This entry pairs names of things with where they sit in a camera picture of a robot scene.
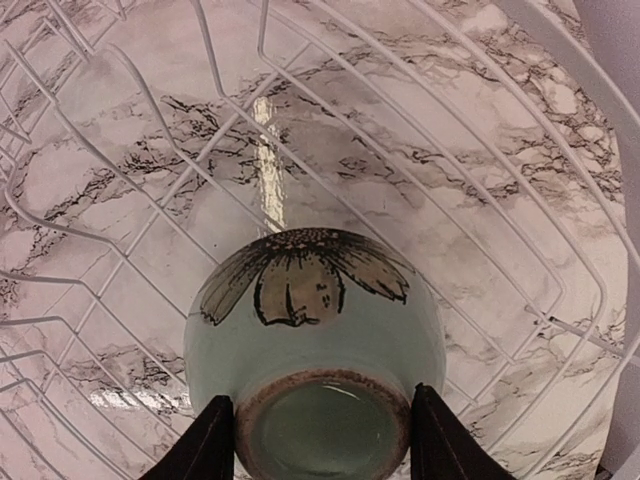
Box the white wire dish rack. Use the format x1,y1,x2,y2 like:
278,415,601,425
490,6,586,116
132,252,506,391
1,1,639,479

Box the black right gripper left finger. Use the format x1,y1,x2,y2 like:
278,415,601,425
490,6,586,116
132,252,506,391
140,395,235,480

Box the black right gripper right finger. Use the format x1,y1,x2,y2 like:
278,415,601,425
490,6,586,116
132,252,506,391
410,383,514,480

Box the pale green bowl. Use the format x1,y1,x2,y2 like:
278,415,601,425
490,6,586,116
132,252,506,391
184,227,446,479

